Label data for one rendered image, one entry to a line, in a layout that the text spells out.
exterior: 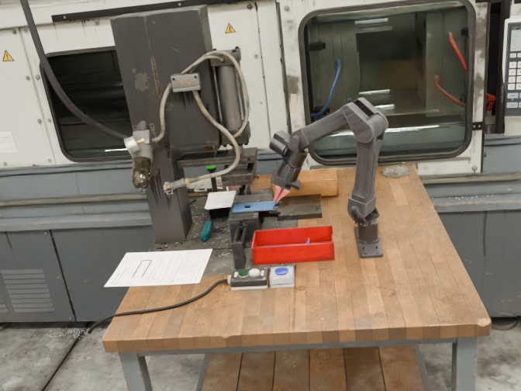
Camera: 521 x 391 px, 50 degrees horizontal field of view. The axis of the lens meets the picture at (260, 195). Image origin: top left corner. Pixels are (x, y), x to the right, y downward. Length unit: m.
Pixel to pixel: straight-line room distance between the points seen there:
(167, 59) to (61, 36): 0.97
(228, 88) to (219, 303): 0.66
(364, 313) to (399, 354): 0.97
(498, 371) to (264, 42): 1.73
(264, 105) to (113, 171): 0.79
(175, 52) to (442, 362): 1.81
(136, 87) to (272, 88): 0.79
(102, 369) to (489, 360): 1.82
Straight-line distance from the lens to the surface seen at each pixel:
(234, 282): 1.61
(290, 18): 2.32
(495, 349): 2.87
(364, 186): 1.70
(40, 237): 3.04
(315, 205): 2.04
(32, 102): 2.80
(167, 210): 1.92
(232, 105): 1.78
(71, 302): 3.18
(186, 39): 1.74
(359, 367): 2.38
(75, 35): 2.63
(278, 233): 1.81
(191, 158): 1.91
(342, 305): 1.52
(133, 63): 1.79
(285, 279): 1.60
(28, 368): 3.19
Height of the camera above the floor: 1.76
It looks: 23 degrees down
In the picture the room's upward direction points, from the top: 7 degrees counter-clockwise
